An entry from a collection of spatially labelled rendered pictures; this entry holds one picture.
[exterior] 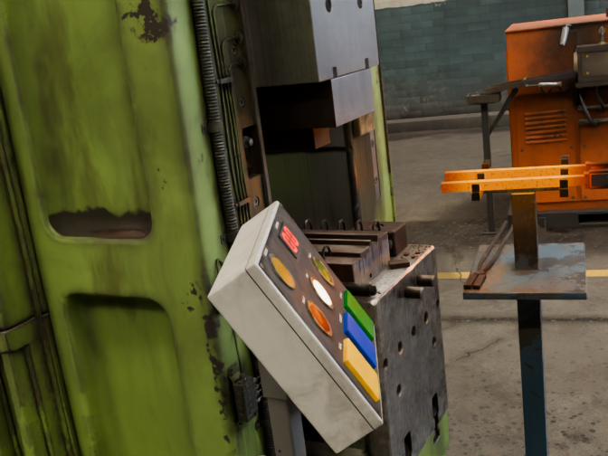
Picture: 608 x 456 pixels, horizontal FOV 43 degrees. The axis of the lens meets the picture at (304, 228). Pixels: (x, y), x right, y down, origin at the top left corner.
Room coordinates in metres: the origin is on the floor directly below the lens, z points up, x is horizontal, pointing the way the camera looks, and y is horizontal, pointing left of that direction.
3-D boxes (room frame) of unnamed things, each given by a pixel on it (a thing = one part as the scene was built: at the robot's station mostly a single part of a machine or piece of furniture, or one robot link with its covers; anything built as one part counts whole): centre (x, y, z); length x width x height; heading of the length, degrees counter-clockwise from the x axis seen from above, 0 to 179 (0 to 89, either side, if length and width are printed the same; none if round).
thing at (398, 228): (1.82, -0.18, 0.95); 0.12 x 0.08 x 0.06; 60
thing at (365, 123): (1.97, -0.18, 1.27); 0.09 x 0.02 x 0.17; 150
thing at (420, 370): (1.79, 0.02, 0.69); 0.56 x 0.38 x 0.45; 60
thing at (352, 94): (1.74, 0.04, 1.32); 0.42 x 0.20 x 0.10; 60
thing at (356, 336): (1.09, -0.06, 1.01); 0.07 x 0.05 x 0.07; 175
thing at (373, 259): (1.74, 0.04, 0.96); 0.42 x 0.20 x 0.09; 60
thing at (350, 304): (1.19, -0.07, 1.01); 0.07 x 0.05 x 0.07; 175
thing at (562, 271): (1.99, -0.59, 0.75); 0.40 x 0.30 x 0.02; 160
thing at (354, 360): (0.99, -0.05, 1.01); 0.07 x 0.05 x 0.07; 175
